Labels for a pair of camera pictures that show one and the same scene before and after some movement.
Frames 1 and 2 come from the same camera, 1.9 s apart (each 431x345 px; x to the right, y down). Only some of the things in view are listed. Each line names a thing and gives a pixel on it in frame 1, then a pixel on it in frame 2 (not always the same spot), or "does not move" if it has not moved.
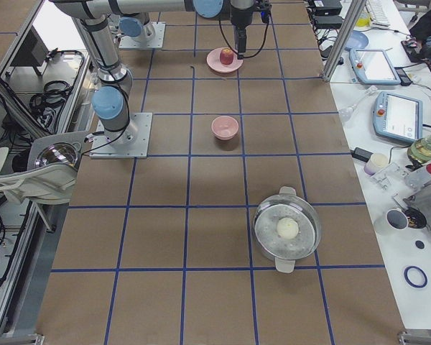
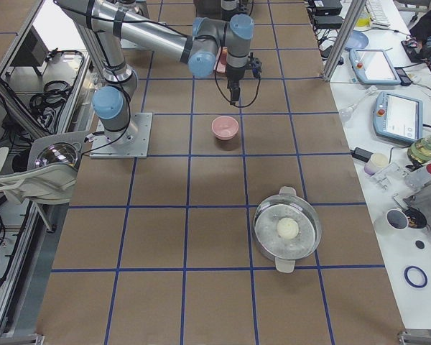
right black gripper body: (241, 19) to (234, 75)
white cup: (375, 162) does not move
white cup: (396, 219) does not move
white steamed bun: (287, 228) does not move
